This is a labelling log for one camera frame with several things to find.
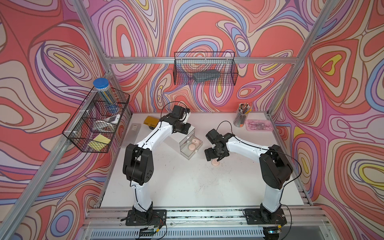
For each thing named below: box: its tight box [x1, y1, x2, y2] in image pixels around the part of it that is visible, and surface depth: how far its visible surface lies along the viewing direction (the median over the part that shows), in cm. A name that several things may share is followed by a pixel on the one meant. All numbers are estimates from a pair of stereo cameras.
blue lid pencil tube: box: [93, 77, 120, 114], surface depth 76 cm
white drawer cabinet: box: [163, 125, 195, 154], surface depth 90 cm
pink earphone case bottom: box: [211, 158, 220, 167], surface depth 93 cm
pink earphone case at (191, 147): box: [188, 143, 196, 151], surface depth 100 cm
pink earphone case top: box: [191, 138, 202, 145], surface depth 101 cm
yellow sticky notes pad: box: [87, 134, 111, 152], surface depth 73 cm
